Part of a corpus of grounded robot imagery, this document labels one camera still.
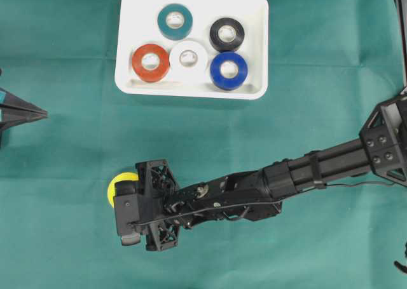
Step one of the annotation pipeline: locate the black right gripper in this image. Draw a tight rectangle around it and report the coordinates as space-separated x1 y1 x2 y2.
135 159 191 251

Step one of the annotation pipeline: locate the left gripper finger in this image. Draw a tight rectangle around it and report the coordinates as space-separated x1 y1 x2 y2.
1 88 48 116
1 111 48 132

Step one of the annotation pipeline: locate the yellow tape roll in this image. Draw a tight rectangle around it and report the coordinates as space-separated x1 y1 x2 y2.
107 172 139 208

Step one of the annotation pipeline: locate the red tape roll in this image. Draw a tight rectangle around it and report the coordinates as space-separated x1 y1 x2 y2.
132 44 170 83

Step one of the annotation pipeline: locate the white tape roll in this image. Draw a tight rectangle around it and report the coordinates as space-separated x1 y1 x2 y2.
169 40 209 77

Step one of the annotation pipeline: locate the blue tape roll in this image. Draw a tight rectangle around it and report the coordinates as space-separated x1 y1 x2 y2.
210 51 248 91

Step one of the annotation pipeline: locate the black tape roll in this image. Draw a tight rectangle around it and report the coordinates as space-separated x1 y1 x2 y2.
209 17 245 52

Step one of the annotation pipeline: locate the teal tape roll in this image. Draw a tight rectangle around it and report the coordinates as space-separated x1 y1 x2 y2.
157 3 193 41

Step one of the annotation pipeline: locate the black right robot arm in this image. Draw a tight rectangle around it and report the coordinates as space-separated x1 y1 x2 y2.
127 95 406 251

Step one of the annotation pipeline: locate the white plastic tray case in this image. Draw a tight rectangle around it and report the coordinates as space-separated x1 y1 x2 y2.
114 0 269 100

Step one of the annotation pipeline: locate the green table cloth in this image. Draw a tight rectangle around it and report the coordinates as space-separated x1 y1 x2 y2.
1 0 406 288

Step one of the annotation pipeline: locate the black clip at edge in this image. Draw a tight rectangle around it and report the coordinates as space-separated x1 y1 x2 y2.
394 243 407 274

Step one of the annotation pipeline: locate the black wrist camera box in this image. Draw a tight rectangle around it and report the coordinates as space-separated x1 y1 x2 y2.
113 180 141 246

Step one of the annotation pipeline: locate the black cable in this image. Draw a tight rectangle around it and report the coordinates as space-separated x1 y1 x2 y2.
390 0 407 86

